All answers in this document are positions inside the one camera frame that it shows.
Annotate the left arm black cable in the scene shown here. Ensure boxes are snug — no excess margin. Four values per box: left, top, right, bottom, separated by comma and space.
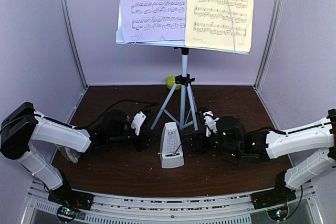
0, 99, 160, 135

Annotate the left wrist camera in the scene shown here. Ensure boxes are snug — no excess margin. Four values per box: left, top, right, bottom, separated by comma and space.
131, 108, 153, 136

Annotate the right aluminium corner post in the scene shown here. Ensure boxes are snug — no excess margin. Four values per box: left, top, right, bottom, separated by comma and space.
254, 0, 284, 92

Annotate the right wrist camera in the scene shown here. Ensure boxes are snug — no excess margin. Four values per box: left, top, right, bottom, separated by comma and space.
197, 106, 219, 137

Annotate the white metronome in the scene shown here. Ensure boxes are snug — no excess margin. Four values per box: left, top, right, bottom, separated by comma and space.
158, 122, 184, 169

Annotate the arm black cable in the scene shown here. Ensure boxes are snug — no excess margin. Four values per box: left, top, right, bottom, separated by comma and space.
251, 128, 287, 135
0, 99, 160, 135

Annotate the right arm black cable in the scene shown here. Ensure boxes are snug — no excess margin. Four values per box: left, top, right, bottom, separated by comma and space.
251, 128, 287, 135

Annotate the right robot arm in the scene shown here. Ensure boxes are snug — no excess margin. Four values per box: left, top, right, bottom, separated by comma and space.
191, 107, 335, 209

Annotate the green plastic bowl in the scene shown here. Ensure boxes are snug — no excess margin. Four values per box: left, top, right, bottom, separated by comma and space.
165, 76, 176, 90

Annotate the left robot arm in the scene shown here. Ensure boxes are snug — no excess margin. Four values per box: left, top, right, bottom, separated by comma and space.
1, 102, 153, 211

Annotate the metal front base rail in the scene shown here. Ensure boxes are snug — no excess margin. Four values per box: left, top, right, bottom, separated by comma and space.
19, 182, 324, 223

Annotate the yellow sheet music page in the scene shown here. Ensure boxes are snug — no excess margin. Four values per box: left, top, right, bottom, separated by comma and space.
184, 0, 254, 54

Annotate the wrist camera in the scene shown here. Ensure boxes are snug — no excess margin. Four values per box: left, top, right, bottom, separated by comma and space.
197, 106, 219, 137
131, 108, 153, 136

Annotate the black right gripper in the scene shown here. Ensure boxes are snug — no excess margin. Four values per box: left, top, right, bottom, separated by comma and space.
182, 128, 241, 159

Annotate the left aluminium corner post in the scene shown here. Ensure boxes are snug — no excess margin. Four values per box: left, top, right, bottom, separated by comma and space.
60, 0, 88, 89

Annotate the patterned ceramic mug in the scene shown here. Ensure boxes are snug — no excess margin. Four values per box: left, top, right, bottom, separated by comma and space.
56, 145, 81, 164

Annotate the aluminium corner post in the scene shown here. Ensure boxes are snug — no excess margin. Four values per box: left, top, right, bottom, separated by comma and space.
60, 0, 88, 89
254, 0, 284, 92

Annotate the white perforated music stand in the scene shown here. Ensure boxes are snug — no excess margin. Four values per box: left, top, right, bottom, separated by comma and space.
116, 0, 246, 131

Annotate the purple sheet music page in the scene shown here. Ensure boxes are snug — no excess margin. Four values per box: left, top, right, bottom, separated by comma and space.
120, 0, 186, 44

